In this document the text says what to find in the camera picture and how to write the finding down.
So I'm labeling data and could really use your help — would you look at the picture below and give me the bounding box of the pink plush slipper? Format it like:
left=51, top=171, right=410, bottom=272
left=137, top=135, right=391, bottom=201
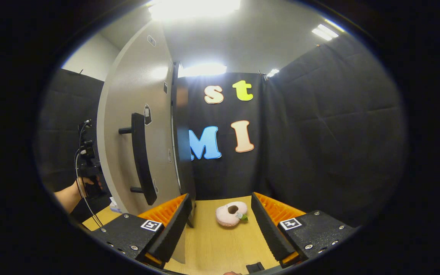
left=215, top=201, right=249, bottom=227

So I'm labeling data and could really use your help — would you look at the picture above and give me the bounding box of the grey cabinet door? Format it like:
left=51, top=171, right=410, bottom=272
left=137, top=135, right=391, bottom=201
left=97, top=21, right=187, bottom=264

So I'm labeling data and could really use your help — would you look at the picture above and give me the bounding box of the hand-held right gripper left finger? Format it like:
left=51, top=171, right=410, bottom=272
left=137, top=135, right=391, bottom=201
left=90, top=193, right=193, bottom=269

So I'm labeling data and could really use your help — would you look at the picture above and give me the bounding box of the black door handle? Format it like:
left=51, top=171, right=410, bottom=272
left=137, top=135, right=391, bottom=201
left=119, top=113, right=158, bottom=206

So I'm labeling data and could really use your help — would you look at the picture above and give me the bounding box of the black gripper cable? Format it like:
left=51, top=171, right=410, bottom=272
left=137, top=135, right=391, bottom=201
left=75, top=120, right=104, bottom=228

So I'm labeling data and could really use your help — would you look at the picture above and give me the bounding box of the dark grey cabinet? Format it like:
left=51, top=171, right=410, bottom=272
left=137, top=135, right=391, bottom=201
left=171, top=61, right=197, bottom=228

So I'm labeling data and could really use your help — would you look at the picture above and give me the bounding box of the black backdrop cloth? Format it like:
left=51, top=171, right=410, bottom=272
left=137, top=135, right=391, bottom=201
left=39, top=36, right=408, bottom=228

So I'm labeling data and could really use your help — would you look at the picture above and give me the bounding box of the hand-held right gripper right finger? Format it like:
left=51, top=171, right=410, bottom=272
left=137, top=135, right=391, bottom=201
left=251, top=192, right=358, bottom=269

